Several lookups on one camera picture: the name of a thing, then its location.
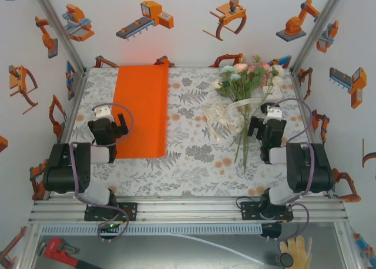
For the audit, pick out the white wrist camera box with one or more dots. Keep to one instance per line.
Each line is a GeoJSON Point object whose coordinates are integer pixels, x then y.
{"type": "Point", "coordinates": [275, 114]}
{"type": "Point", "coordinates": [102, 113]}

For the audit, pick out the cream printed ribbon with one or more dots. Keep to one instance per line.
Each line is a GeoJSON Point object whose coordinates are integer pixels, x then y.
{"type": "Point", "coordinates": [239, 103]}

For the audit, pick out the aluminium frame rails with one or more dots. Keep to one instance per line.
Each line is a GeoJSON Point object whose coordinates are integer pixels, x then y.
{"type": "Point", "coordinates": [188, 210]}

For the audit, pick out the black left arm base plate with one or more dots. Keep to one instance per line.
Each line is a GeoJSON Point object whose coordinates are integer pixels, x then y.
{"type": "Point", "coordinates": [132, 211]}

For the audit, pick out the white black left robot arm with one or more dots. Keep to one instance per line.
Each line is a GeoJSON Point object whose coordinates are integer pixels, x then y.
{"type": "Point", "coordinates": [58, 178]}

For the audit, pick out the orange wrapping paper sheet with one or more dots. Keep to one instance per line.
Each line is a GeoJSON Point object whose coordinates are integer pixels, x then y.
{"type": "Point", "coordinates": [141, 110]}

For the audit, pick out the yellow work glove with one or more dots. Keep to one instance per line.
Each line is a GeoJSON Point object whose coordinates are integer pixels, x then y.
{"type": "Point", "coordinates": [296, 248]}

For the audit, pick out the grey floral tablecloth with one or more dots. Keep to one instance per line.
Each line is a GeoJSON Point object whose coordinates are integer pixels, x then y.
{"type": "Point", "coordinates": [235, 186]}

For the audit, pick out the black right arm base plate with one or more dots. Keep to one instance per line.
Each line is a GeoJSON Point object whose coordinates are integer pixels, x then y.
{"type": "Point", "coordinates": [248, 210]}

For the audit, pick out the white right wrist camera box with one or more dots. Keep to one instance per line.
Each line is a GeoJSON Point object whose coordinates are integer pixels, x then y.
{"type": "Point", "coordinates": [275, 114]}

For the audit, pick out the blue white fake flower stem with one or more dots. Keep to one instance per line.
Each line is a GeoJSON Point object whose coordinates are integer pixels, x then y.
{"type": "Point", "coordinates": [227, 70]}

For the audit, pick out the black round cylinder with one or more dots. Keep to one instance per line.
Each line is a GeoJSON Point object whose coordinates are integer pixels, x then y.
{"type": "Point", "coordinates": [285, 260]}

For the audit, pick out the circuit board with green light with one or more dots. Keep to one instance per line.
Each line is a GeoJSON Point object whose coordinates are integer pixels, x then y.
{"type": "Point", "coordinates": [110, 226]}

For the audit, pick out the aluminium corner post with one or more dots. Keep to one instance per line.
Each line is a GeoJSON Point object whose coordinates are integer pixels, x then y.
{"type": "Point", "coordinates": [58, 28]}
{"type": "Point", "coordinates": [320, 28]}

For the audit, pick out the small black box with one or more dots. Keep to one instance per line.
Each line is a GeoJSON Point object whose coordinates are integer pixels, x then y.
{"type": "Point", "coordinates": [271, 230]}

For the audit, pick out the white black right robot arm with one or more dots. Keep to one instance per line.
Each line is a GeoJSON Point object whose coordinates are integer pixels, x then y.
{"type": "Point", "coordinates": [311, 175]}

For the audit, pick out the black oval object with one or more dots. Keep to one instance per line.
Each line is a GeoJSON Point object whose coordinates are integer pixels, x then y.
{"type": "Point", "coordinates": [264, 107]}

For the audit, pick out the cream fake flower stem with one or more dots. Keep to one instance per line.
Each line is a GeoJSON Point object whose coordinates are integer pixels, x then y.
{"type": "Point", "coordinates": [277, 71]}

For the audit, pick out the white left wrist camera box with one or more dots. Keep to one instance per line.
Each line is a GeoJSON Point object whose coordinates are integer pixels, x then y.
{"type": "Point", "coordinates": [102, 113]}

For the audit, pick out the aluminium frame leg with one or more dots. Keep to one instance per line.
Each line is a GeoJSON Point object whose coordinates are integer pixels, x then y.
{"type": "Point", "coordinates": [348, 245]}
{"type": "Point", "coordinates": [29, 245]}

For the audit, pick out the red pipe wrench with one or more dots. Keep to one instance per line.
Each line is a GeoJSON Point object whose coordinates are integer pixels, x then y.
{"type": "Point", "coordinates": [54, 248]}

